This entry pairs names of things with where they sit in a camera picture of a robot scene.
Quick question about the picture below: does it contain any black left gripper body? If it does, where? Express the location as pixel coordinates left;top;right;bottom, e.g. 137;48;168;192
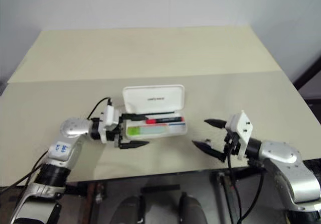
105;114;127;148

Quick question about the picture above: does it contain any white plastic pencil case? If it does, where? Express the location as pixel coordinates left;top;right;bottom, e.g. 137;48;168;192
121;84;189;140

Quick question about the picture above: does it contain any colourful paper insert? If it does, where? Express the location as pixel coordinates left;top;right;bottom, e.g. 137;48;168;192
126;123;188;137

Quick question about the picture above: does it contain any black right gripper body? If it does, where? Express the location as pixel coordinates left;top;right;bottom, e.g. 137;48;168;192
224;130;241;157

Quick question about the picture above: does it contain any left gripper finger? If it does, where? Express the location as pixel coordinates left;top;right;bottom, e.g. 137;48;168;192
122;113;149;122
117;141;150;150

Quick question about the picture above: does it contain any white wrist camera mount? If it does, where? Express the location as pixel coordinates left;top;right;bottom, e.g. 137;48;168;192
225;110;254;161
98;105;119;144

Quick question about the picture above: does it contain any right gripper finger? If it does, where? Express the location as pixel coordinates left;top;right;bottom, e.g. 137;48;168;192
191;140;227;163
204;119;227;129

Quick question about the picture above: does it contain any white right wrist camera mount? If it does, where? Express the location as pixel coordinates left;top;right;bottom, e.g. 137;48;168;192
225;110;254;161

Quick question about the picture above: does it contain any metal table leg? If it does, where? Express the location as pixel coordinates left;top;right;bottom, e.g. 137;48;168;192
216;171;228;224

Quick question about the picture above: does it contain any red capped black marker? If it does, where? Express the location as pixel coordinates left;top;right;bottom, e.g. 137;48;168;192
145;117;185;124

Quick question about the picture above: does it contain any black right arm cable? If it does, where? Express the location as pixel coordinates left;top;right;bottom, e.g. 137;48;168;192
225;143;265;224

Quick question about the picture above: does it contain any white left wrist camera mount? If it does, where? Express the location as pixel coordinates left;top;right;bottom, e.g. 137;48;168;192
98;105;119;144

